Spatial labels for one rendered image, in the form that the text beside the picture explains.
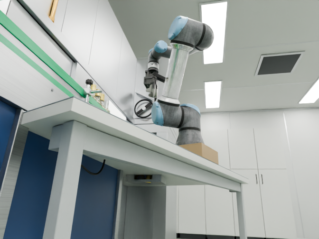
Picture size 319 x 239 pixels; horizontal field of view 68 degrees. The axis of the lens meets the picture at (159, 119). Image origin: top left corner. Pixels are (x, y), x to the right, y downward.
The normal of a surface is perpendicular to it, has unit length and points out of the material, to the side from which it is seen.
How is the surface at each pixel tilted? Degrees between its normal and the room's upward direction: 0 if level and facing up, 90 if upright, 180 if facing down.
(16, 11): 90
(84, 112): 90
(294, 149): 90
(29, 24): 90
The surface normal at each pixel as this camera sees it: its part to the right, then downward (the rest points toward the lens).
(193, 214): -0.20, -0.35
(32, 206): 0.98, -0.04
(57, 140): -0.54, -0.31
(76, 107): 0.84, -0.16
